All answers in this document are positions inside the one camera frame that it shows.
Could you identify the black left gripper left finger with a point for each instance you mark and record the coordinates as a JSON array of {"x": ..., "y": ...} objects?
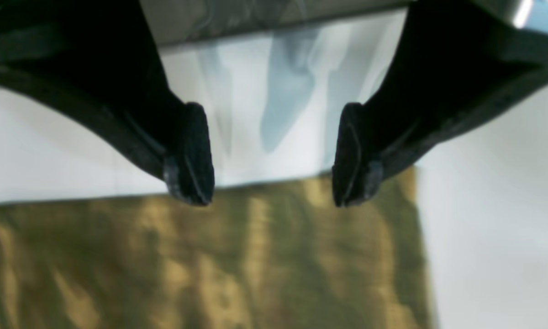
[{"x": 96, "y": 62}]

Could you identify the camouflage T-shirt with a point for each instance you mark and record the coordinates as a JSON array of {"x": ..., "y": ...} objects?
[{"x": 276, "y": 256}]

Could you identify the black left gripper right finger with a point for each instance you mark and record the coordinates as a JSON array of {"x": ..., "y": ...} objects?
[{"x": 459, "y": 64}]

